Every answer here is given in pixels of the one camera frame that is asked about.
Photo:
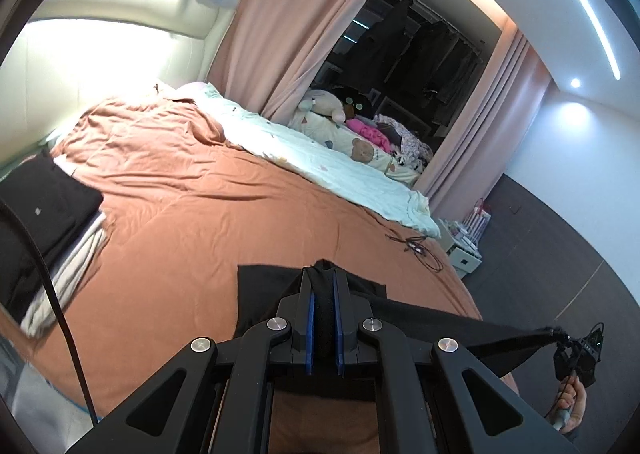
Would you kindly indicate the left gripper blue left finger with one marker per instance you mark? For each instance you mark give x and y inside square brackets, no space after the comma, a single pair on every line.
[303,324]

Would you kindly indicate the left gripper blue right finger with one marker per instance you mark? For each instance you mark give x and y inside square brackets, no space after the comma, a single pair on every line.
[346,324]

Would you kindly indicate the black garment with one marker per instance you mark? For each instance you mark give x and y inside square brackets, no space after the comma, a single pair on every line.
[501,348]

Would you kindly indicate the beige folded clothes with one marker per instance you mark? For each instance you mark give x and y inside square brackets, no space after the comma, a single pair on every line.
[69,263]

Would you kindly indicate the black folded clothes stack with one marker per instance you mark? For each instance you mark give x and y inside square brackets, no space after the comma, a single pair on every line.
[55,208]

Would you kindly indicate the right hand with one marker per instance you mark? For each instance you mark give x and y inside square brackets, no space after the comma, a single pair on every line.
[569,405]

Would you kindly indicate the white bedside cabinet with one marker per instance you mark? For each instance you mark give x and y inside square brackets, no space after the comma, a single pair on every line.
[463,254]

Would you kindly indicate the white quilt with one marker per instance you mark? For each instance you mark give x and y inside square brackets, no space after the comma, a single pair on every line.
[355,182]

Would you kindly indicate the floral blanket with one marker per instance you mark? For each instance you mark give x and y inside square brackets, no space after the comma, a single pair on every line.
[416,153]

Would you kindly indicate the bear print pillow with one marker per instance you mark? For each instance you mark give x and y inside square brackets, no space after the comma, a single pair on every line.
[341,139]

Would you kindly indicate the pink cloth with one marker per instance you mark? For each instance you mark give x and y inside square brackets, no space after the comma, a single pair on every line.
[370,133]

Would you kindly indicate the brown bed cover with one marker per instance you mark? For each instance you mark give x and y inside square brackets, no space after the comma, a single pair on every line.
[184,209]

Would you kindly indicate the dark owl plush toy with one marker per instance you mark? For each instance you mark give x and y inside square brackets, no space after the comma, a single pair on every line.
[354,102]

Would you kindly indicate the beige plush toy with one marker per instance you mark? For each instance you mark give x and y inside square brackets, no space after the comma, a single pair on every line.
[323,103]

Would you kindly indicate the pink curtain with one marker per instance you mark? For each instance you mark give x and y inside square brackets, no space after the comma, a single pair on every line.
[274,49]

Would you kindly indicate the white padded headboard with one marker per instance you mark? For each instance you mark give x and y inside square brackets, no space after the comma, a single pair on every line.
[74,53]

